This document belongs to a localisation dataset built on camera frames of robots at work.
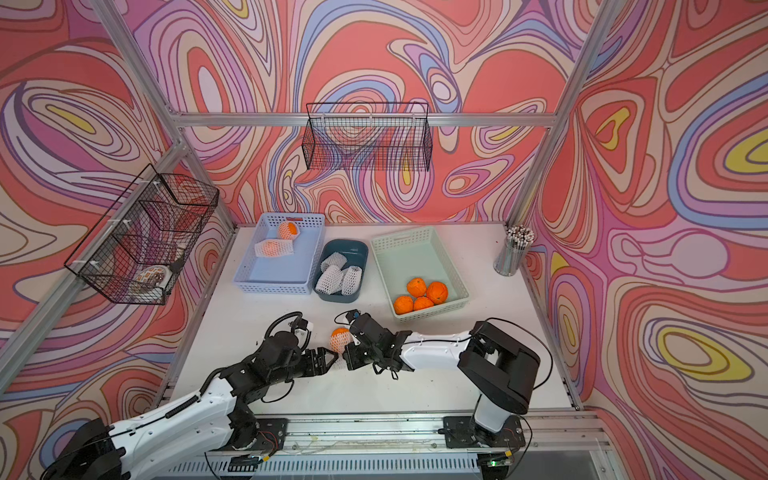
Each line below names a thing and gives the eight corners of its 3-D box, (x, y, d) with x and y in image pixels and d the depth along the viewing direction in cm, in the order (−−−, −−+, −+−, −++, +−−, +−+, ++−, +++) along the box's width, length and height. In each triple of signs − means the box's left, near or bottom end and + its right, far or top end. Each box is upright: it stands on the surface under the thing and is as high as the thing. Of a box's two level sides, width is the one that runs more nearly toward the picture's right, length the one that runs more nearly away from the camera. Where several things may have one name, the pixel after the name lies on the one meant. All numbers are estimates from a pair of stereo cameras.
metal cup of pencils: (495, 276, 106) (512, 242, 92) (490, 259, 111) (505, 224, 97) (517, 276, 106) (537, 242, 92) (511, 259, 111) (529, 224, 97)
